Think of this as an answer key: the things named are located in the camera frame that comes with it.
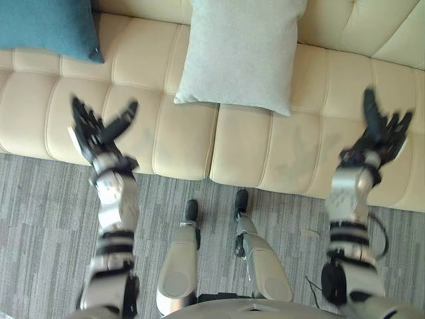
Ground teal cushion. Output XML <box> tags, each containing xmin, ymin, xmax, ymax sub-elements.
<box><xmin>0</xmin><ymin>0</ymin><xmax>106</xmax><ymax>64</ymax></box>

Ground silver robot leg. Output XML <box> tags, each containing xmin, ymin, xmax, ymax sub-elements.
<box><xmin>234</xmin><ymin>211</ymin><xmax>294</xmax><ymax>303</ymax></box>
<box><xmin>155</xmin><ymin>221</ymin><xmax>202</xmax><ymax>316</ymax></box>

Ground silver right robot leg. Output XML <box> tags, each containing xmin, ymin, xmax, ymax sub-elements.
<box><xmin>234</xmin><ymin>211</ymin><xmax>294</xmax><ymax>303</ymax></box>

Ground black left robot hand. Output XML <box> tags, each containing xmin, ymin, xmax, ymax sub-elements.
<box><xmin>67</xmin><ymin>95</ymin><xmax>139</xmax><ymax>164</ymax></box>

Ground silver robot torso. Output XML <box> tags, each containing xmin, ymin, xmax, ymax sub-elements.
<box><xmin>185</xmin><ymin>292</ymin><xmax>349</xmax><ymax>319</ymax></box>

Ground dark right robot foot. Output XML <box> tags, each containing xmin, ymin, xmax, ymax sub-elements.
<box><xmin>234</xmin><ymin>189</ymin><xmax>250</xmax><ymax>214</ymax></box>

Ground dark robot foot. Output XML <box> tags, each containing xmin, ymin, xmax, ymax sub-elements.
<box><xmin>184</xmin><ymin>199</ymin><xmax>200</xmax><ymax>223</ymax></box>
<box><xmin>234</xmin><ymin>189</ymin><xmax>250</xmax><ymax>214</ymax></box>

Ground silver left robot leg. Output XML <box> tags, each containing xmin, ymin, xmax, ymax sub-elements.
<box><xmin>155</xmin><ymin>221</ymin><xmax>202</xmax><ymax>316</ymax></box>

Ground dark left robot foot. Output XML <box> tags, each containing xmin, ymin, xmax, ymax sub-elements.
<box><xmin>184</xmin><ymin>199</ymin><xmax>200</xmax><ymax>223</ymax></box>

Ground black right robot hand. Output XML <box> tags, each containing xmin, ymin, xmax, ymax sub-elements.
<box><xmin>348</xmin><ymin>88</ymin><xmax>414</xmax><ymax>164</ymax></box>

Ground thin black cable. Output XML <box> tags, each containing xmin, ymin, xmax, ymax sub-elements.
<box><xmin>304</xmin><ymin>274</ymin><xmax>325</xmax><ymax>310</ymax></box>

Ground light grey cushion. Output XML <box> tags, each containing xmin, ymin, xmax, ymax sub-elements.
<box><xmin>173</xmin><ymin>0</ymin><xmax>309</xmax><ymax>118</ymax></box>

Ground cream leather sofa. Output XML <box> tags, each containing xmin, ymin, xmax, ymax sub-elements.
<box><xmin>0</xmin><ymin>0</ymin><xmax>425</xmax><ymax>213</ymax></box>

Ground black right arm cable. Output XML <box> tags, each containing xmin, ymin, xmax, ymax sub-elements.
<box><xmin>365</xmin><ymin>211</ymin><xmax>390</xmax><ymax>261</ymax></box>

